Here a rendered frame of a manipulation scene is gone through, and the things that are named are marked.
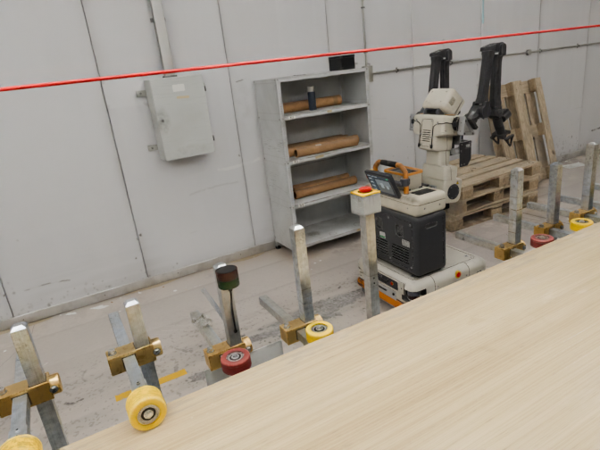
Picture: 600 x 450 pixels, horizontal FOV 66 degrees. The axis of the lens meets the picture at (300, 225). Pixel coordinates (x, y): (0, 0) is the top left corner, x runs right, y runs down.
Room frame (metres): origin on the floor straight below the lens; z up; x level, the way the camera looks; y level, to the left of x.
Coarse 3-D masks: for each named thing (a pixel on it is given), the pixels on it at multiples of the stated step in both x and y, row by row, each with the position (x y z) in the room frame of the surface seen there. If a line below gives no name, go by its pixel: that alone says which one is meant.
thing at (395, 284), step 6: (378, 270) 2.82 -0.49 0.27; (378, 276) 2.81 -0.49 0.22; (384, 276) 2.75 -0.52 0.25; (390, 276) 2.70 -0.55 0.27; (384, 282) 2.75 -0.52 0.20; (390, 282) 2.68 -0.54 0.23; (396, 282) 2.64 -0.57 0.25; (402, 282) 2.60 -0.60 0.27; (396, 288) 2.64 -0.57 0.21; (402, 288) 2.59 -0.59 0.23; (402, 294) 2.59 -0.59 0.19
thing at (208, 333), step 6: (192, 312) 1.41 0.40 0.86; (198, 312) 1.41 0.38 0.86; (192, 318) 1.40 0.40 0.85; (204, 330) 1.29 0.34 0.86; (210, 330) 1.28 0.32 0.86; (204, 336) 1.27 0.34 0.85; (210, 336) 1.25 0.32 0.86; (216, 336) 1.25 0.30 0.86; (210, 342) 1.22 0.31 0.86; (216, 342) 1.21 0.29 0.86
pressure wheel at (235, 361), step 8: (232, 352) 1.08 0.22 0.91; (240, 352) 1.08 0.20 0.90; (248, 352) 1.07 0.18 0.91; (224, 360) 1.05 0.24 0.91; (232, 360) 1.05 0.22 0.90; (240, 360) 1.04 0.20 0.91; (248, 360) 1.04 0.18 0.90; (224, 368) 1.03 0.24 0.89; (232, 368) 1.02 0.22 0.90; (240, 368) 1.02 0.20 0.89; (248, 368) 1.04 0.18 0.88
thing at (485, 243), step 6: (456, 234) 1.96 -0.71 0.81; (462, 234) 1.93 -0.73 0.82; (468, 234) 1.92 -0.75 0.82; (468, 240) 1.90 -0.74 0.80; (474, 240) 1.87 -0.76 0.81; (480, 240) 1.84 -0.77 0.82; (486, 240) 1.83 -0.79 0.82; (486, 246) 1.81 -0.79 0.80; (492, 246) 1.79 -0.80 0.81; (516, 252) 1.68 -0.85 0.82; (522, 252) 1.67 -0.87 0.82
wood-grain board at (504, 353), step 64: (576, 256) 1.42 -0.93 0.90; (384, 320) 1.16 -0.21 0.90; (448, 320) 1.12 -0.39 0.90; (512, 320) 1.09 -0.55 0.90; (576, 320) 1.05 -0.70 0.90; (256, 384) 0.94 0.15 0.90; (320, 384) 0.91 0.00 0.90; (384, 384) 0.89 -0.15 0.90; (448, 384) 0.86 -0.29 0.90; (512, 384) 0.84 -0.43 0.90; (576, 384) 0.81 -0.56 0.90; (64, 448) 0.80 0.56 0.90; (128, 448) 0.78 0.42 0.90; (192, 448) 0.76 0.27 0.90; (256, 448) 0.74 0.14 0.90; (320, 448) 0.72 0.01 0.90; (384, 448) 0.70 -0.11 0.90; (448, 448) 0.68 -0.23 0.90; (512, 448) 0.67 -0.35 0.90; (576, 448) 0.65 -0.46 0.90
